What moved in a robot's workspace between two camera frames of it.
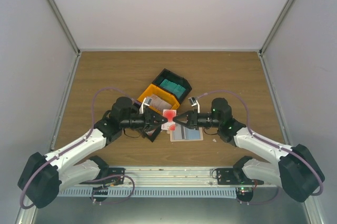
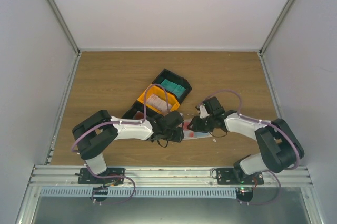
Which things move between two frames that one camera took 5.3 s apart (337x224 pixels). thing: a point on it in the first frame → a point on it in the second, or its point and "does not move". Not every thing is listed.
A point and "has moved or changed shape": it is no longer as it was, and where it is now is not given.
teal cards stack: [177, 89] does not move
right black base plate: [234, 176] does not move
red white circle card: [170, 125] has moved or changed shape
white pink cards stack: [158, 103] does not move
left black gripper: [149, 123] → [178, 138]
